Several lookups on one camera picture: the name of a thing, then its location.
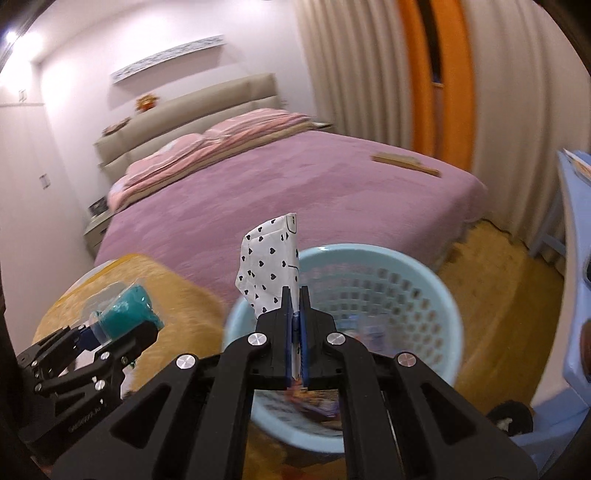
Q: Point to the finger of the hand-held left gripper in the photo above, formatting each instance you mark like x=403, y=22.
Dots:
x=69, y=341
x=134, y=339

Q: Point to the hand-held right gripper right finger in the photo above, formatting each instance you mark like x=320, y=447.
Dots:
x=305, y=318

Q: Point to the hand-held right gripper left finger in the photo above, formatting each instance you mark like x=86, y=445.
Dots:
x=286, y=318

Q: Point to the teal item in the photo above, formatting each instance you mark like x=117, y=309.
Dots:
x=129, y=309

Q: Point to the white heart print packet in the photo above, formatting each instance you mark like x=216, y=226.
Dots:
x=268, y=258

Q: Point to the colourful printed packet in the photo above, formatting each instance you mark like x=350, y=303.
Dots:
x=316, y=399

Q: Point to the light blue plastic basket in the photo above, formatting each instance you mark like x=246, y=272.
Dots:
x=415, y=300

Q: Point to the beige nightstand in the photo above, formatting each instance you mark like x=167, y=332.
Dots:
x=97, y=233

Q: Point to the bed with purple bedspread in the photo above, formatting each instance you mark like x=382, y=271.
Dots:
x=286, y=194

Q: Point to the round yellow rug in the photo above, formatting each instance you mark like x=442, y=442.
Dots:
x=485, y=300

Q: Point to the pink pillows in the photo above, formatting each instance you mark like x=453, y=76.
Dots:
x=184, y=166

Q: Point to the wooden stick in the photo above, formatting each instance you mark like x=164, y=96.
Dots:
x=406, y=162

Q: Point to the pink pillow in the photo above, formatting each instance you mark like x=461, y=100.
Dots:
x=171, y=154
x=249, y=122

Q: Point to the black fluffy slipper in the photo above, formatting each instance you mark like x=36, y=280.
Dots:
x=510, y=415

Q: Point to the beige padded headboard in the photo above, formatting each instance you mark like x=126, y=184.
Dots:
x=194, y=110

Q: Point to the orange plush toy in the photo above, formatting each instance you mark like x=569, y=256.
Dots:
x=147, y=102

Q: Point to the beige curtain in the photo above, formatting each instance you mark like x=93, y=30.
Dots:
x=355, y=69
x=526, y=101

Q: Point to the light blue desk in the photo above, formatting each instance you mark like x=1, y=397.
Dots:
x=572, y=277

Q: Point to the orange curtain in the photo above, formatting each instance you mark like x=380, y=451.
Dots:
x=443, y=78

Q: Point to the book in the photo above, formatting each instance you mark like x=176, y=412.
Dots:
x=579, y=164

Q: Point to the small frame on nightstand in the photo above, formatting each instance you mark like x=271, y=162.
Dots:
x=98, y=206

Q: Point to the white wall socket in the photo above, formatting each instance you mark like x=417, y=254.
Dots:
x=45, y=181

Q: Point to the white patterned wall shelf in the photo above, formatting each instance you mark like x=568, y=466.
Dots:
x=171, y=57

